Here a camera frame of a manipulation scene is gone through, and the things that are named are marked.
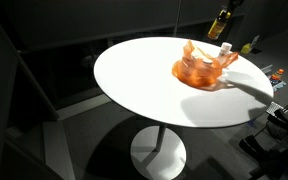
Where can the white round table base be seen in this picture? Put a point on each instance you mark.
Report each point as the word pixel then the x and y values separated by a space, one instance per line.
pixel 159 156

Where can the yellow and black bottle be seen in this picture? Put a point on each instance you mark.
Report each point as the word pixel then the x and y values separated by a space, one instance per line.
pixel 217 26

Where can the black tripod stand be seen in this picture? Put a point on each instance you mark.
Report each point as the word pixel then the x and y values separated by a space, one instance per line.
pixel 277 140

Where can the yellow container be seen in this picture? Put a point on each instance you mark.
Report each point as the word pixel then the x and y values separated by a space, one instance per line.
pixel 246 49

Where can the white-capped bottle with orange label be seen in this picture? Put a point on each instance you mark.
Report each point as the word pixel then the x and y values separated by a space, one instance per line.
pixel 207 61

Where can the orange plastic bag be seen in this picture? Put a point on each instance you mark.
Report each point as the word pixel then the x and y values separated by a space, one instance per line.
pixel 194 73

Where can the white card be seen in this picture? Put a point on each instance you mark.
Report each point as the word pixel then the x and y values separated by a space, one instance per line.
pixel 255 40

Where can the blue and white packet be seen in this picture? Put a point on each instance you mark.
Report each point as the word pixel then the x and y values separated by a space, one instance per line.
pixel 279 85

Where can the white table pole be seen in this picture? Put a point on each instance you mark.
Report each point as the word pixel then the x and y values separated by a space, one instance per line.
pixel 160 136

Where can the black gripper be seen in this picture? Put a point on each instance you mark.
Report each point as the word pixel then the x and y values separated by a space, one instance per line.
pixel 235 2

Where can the orange-capped bottle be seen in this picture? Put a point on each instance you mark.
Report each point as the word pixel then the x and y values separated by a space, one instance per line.
pixel 276 75

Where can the perforated metal plate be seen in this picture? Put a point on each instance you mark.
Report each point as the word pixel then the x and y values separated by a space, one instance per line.
pixel 274 108

